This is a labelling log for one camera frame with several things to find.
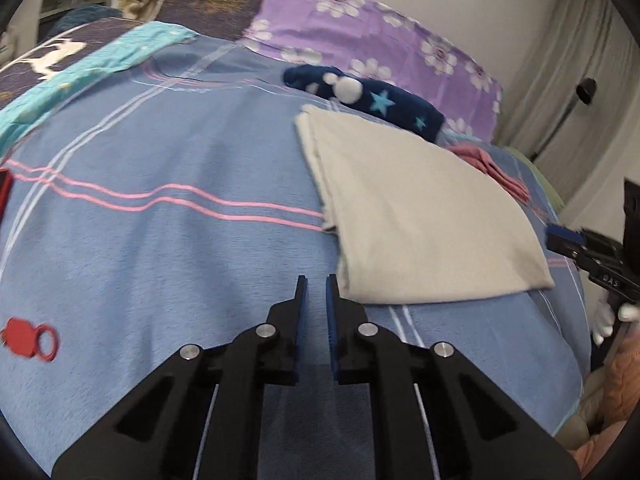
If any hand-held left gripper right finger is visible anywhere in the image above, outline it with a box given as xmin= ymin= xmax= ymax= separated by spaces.
xmin=325 ymin=274 xmax=583 ymax=480

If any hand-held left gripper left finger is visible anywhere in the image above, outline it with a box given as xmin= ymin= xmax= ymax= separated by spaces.
xmin=51 ymin=275 xmax=310 ymax=480

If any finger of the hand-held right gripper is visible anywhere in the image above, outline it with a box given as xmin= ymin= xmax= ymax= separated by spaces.
xmin=545 ymin=224 xmax=587 ymax=244
xmin=547 ymin=240 xmax=596 ymax=269

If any beige long-sleeve shirt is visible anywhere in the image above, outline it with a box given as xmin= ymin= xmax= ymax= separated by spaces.
xmin=294 ymin=104 xmax=557 ymax=306

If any person's right hand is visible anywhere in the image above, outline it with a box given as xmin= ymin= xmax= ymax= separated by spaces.
xmin=591 ymin=297 xmax=640 ymax=346

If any green pillow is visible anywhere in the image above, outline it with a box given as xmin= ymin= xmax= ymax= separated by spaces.
xmin=505 ymin=147 xmax=566 ymax=211

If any pink garment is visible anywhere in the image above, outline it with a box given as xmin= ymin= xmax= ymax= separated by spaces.
xmin=447 ymin=142 xmax=531 ymax=204

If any person's orange quilted clothing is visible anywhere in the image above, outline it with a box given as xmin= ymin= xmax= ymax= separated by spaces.
xmin=555 ymin=330 xmax=640 ymax=471

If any black floor lamp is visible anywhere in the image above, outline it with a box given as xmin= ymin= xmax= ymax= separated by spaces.
xmin=529 ymin=78 xmax=599 ymax=162

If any grey curtain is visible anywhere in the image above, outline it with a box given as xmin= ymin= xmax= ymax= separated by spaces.
xmin=495 ymin=0 xmax=640 ymax=242

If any navy star print fleece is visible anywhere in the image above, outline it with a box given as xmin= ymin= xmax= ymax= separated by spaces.
xmin=283 ymin=64 xmax=446 ymax=144

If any purple floral pillow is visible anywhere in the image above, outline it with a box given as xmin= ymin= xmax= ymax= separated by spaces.
xmin=245 ymin=0 xmax=503 ymax=144

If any red phone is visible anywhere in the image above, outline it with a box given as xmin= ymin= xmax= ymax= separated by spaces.
xmin=0 ymin=169 xmax=15 ymax=224

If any teal quilted blanket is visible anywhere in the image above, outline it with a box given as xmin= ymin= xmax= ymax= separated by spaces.
xmin=0 ymin=24 xmax=201 ymax=157

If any dark deer print bedspread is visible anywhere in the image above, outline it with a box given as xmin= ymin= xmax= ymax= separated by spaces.
xmin=0 ymin=17 xmax=146 ymax=111

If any blue fluffy blanket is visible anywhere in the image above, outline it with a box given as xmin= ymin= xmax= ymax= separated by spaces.
xmin=50 ymin=5 xmax=124 ymax=37

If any red key fob with ring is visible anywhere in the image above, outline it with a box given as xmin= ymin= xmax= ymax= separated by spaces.
xmin=0 ymin=316 xmax=61 ymax=362

